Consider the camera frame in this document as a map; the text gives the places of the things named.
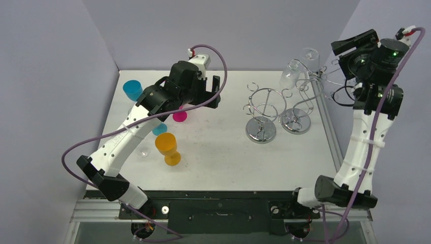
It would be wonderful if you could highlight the chrome wine glass rack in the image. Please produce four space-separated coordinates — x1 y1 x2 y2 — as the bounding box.
242 82 293 144

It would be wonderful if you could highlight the orange wine glass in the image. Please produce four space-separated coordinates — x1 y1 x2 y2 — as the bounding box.
155 133 181 166

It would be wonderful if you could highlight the blue wine glass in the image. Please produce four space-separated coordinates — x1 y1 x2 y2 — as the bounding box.
152 123 168 136
122 80 143 102

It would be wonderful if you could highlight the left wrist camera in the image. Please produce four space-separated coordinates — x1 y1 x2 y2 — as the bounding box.
187 48 211 79

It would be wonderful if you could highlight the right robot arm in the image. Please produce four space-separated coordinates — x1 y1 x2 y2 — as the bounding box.
286 26 414 217

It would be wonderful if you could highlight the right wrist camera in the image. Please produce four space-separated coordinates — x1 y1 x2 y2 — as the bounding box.
395 25 416 47

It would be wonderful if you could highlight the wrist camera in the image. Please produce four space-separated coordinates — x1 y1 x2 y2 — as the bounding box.
187 48 211 79
395 25 416 47

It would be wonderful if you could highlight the pink wine glass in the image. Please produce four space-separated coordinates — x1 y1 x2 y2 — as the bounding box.
172 111 188 123

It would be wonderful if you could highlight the tall chrome glass rack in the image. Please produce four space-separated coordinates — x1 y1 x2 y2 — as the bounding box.
279 59 341 135

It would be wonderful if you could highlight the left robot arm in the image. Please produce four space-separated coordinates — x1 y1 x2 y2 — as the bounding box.
76 55 220 219

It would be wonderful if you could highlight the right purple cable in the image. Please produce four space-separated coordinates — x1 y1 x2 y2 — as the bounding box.
313 26 426 244

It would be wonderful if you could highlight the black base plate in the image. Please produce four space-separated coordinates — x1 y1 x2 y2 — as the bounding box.
117 190 321 235

